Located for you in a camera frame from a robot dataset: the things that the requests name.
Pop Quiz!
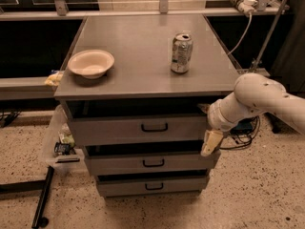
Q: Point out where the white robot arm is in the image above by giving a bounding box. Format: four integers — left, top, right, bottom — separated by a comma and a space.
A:
198, 73, 305, 156

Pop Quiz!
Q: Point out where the grey bottom drawer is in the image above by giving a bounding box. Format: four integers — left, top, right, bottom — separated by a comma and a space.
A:
96, 176, 209, 198

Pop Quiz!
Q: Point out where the grey drawer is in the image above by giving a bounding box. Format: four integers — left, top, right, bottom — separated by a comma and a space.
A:
85, 151, 220, 176
96, 176, 209, 198
68, 114, 207, 146

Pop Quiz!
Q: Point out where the grey middle drawer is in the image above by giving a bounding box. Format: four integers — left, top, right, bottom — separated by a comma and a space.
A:
85, 151, 220, 176

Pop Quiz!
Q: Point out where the grey drawer cabinet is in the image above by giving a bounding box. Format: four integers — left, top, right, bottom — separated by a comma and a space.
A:
55, 14, 238, 183

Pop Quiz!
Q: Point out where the grey top drawer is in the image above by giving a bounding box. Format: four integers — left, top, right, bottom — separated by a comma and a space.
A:
68, 114, 207, 146

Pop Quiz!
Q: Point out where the crushed silver soda can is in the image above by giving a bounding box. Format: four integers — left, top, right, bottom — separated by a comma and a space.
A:
171, 33, 193, 73

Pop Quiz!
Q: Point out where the white power strip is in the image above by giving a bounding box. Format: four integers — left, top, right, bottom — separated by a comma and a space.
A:
229, 0, 256, 16

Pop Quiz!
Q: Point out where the white paper bowl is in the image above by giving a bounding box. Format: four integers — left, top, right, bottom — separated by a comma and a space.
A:
68, 50, 114, 79

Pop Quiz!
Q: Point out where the clear plastic bin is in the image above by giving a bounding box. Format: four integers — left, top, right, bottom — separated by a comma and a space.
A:
40, 106, 86, 173

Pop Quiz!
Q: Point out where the yellow crumpled wrapper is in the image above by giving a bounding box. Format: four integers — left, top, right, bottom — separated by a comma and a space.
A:
45, 71, 64, 87

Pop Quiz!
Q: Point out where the black metal floor stand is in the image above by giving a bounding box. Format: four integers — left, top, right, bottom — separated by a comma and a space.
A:
0, 166, 54, 229

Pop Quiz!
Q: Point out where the black cable bundle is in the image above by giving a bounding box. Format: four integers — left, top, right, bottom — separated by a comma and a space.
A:
219, 115, 261, 151

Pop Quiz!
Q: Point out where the white power cable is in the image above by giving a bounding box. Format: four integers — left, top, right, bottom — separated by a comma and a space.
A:
226, 12, 254, 57

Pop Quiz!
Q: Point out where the grey metal rail frame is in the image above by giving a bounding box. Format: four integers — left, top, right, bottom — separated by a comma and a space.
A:
0, 0, 291, 101

